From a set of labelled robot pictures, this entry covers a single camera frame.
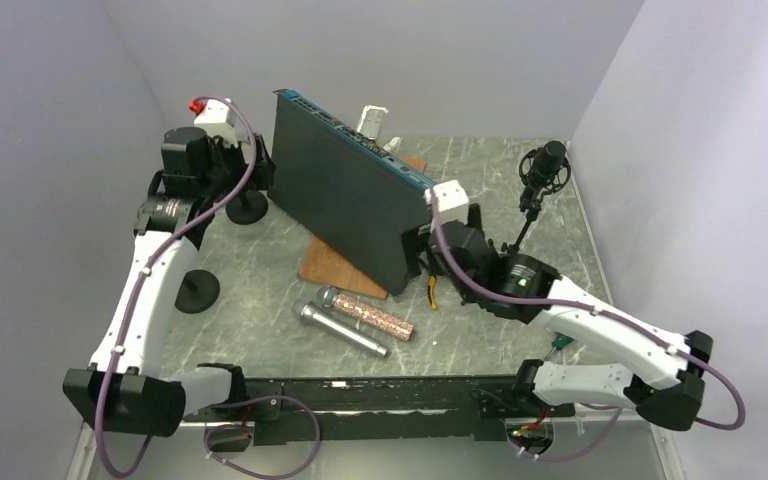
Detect shock mount desk stand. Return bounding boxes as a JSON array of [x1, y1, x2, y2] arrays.
[[225, 190, 269, 225]]

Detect rhinestone microphone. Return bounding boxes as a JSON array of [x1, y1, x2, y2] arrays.
[[318, 286, 414, 341]]

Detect black tripod shock mount stand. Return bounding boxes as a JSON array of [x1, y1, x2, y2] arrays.
[[502, 143, 571, 254]]

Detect silver microphone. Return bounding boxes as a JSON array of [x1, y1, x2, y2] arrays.
[[292, 300, 389, 358]]

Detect black condenser microphone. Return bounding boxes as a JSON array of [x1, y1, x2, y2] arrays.
[[529, 140, 568, 193]]

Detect clip desk mic stand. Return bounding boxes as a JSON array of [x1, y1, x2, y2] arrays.
[[174, 270, 221, 314]]

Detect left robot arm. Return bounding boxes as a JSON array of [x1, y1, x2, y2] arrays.
[[62, 127, 274, 437]]

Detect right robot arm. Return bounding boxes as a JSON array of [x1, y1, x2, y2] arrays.
[[416, 204, 713, 431]]

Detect wooden board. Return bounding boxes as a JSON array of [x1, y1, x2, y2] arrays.
[[300, 159, 428, 299]]

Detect small white bottle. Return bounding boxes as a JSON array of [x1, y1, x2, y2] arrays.
[[383, 136, 402, 152]]

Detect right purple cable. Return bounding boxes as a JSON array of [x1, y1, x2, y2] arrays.
[[428, 198, 746, 464]]

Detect purple cable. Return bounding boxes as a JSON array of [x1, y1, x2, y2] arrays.
[[92, 97, 322, 480], [428, 198, 746, 464]]

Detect yellow handled pliers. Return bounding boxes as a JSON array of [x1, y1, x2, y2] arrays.
[[426, 268, 439, 311]]

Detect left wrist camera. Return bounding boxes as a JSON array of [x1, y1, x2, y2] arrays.
[[189, 98, 239, 147]]

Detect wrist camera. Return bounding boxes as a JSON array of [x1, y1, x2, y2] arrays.
[[424, 180, 470, 225], [189, 98, 239, 147]]

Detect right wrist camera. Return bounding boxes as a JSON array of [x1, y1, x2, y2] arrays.
[[424, 180, 470, 225]]

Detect dark network switch box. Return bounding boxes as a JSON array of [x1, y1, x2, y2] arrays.
[[268, 89, 435, 295]]

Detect green handled screwdriver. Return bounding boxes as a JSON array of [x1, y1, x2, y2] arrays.
[[551, 334, 573, 351]]

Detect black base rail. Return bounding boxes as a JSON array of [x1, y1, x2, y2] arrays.
[[82, 376, 664, 452]]

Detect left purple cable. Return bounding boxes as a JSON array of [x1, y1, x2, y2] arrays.
[[92, 97, 322, 480]]

